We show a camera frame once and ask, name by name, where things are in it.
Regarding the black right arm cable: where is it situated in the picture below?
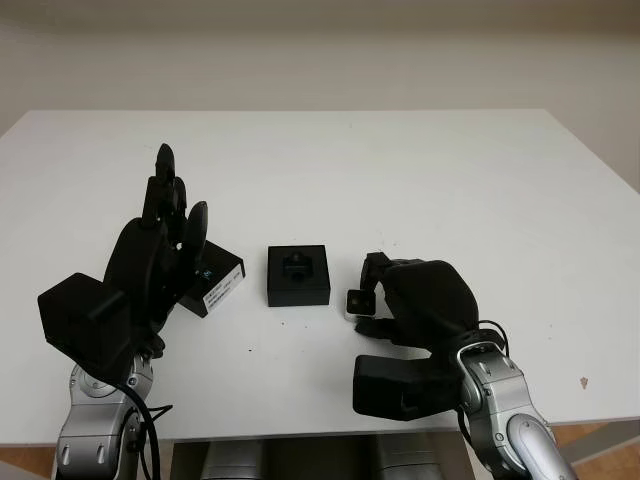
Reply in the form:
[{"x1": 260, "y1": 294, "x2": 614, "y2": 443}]
[{"x1": 469, "y1": 319, "x2": 512, "y2": 354}]

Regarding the silver right robot thigh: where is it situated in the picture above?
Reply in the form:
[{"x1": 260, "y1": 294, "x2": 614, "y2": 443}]
[{"x1": 374, "y1": 439, "x2": 452, "y2": 480}]

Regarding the black camera box base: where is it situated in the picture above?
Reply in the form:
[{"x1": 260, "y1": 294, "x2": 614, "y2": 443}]
[{"x1": 266, "y1": 244, "x2": 333, "y2": 308}]

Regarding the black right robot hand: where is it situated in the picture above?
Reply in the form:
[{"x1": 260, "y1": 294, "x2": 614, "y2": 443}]
[{"x1": 353, "y1": 252, "x2": 482, "y2": 359}]

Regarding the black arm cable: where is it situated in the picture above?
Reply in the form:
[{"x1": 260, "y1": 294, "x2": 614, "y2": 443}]
[
  {"x1": 114, "y1": 382, "x2": 174, "y2": 480},
  {"x1": 469, "y1": 319, "x2": 512, "y2": 354}
]

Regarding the small silver camera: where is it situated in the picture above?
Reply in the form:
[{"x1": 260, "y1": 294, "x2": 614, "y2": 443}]
[{"x1": 343, "y1": 289, "x2": 376, "y2": 320}]

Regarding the black printed box lid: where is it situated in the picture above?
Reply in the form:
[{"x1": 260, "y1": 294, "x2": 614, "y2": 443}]
[{"x1": 178, "y1": 239, "x2": 247, "y2": 320}]

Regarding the white table leg frame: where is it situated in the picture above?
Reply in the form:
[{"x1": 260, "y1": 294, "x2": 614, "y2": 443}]
[{"x1": 552, "y1": 424, "x2": 640, "y2": 467}]

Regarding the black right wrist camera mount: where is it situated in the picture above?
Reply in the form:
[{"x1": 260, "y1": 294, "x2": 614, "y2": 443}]
[{"x1": 352, "y1": 352, "x2": 465, "y2": 422}]

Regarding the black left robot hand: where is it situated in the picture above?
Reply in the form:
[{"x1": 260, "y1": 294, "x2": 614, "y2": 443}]
[{"x1": 102, "y1": 143, "x2": 209, "y2": 359}]

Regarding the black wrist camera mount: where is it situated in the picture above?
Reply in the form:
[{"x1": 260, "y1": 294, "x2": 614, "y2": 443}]
[
  {"x1": 352, "y1": 352, "x2": 465, "y2": 422},
  {"x1": 37, "y1": 272, "x2": 145, "y2": 387}
]

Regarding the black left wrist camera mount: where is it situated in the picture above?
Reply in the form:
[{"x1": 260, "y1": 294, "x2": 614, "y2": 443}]
[{"x1": 37, "y1": 272, "x2": 145, "y2": 387}]

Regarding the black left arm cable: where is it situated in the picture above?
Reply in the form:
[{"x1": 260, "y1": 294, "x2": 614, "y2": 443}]
[{"x1": 114, "y1": 382, "x2": 174, "y2": 480}]

